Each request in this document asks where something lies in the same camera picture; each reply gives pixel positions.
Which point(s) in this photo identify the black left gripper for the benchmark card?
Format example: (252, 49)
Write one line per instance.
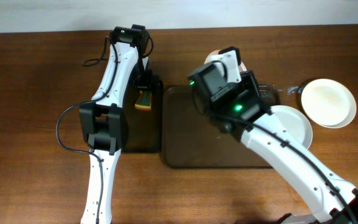
(146, 83)

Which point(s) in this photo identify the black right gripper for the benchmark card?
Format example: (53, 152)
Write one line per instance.
(252, 83)

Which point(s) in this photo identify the yellow green sponge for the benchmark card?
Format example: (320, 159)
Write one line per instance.
(144, 101)

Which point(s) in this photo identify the white plate with sauce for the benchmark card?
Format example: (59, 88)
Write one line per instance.
(212, 55)

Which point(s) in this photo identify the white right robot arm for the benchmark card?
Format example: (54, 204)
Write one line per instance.
(330, 198)

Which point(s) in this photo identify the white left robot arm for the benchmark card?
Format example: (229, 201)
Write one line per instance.
(103, 122)

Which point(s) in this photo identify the brown serving tray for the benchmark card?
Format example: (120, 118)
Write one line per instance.
(190, 141)

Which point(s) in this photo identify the black water tub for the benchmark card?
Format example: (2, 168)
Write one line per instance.
(144, 126)

